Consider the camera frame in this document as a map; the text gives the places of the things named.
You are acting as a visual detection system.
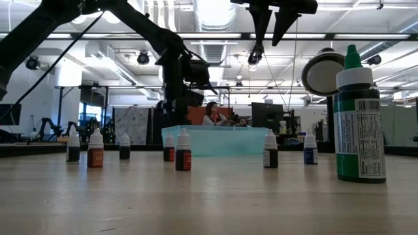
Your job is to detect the large green food colouring bottle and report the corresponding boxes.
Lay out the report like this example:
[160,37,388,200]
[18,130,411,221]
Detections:
[332,44,387,184]

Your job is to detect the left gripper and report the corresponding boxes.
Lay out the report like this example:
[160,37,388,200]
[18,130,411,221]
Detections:
[155,88,205,127]

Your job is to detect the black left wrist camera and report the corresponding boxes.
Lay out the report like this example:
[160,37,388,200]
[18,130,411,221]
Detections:
[181,58,212,89]

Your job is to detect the small navy dropper bottle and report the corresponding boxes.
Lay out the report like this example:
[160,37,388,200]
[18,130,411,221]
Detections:
[303,132,319,165]

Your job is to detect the teal plastic bin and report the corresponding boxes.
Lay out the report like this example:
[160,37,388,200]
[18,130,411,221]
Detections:
[161,125,269,157]

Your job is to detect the small dark dropper bottle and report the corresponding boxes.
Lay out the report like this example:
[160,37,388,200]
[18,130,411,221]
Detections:
[66,130,81,163]

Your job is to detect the silver ventilation duct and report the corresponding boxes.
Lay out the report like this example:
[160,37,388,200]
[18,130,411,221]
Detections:
[191,0,239,68]

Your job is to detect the small dark green labelled bottle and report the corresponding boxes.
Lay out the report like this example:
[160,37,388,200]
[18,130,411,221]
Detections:
[263,129,280,170]

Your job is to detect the small purple dropper bottle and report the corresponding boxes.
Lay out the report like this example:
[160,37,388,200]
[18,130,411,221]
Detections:
[119,132,131,161]

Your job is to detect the small orange dropper bottle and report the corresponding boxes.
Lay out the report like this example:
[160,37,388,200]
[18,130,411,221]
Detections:
[87,127,105,169]

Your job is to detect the small red dropper bottle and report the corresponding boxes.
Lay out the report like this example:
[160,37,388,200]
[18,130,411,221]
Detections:
[175,128,193,172]

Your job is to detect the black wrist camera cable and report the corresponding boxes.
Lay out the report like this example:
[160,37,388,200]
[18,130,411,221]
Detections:
[0,11,106,120]

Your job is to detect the pale green partition panel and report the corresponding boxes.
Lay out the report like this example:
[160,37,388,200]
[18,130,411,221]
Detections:
[380,106,418,147]

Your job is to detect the black monitor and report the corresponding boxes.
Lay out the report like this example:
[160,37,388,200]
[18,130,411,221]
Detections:
[250,102,284,131]
[0,102,22,127]

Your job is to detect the small maroon dropper bottle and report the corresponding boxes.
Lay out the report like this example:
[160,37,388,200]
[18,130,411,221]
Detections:
[163,132,176,163]

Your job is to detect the orange partition panel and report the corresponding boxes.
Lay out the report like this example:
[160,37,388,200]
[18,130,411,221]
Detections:
[186,106,233,126]

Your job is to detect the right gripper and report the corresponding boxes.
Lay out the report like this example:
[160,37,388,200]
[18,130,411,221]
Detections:
[230,0,319,47]

